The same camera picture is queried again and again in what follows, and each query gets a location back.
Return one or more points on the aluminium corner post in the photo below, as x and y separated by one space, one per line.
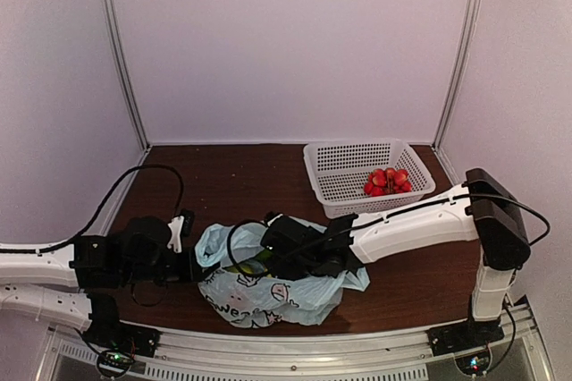
460 64
122 70

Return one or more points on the white perforated plastic basket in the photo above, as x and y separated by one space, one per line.
366 176

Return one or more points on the left aluminium corner post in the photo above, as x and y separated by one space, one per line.
122 70

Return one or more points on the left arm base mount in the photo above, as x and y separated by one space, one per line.
117 347

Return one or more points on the aluminium front rail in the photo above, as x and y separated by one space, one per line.
399 355

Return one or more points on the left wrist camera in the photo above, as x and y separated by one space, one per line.
180 227

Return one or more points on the green fruit in bag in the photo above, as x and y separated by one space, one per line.
263 256

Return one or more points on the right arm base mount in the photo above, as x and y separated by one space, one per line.
468 342

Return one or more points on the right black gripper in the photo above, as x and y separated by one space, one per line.
281 270

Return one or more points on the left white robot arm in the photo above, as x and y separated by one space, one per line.
87 262

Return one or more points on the light blue printed plastic bag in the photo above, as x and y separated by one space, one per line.
247 302

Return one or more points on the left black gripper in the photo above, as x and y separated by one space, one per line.
191 270

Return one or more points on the red lychee bunch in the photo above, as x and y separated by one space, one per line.
386 182

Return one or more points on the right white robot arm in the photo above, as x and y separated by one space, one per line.
479 209

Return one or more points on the right aluminium corner post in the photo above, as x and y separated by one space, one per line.
460 64

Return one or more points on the yellow mango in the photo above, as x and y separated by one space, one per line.
249 267

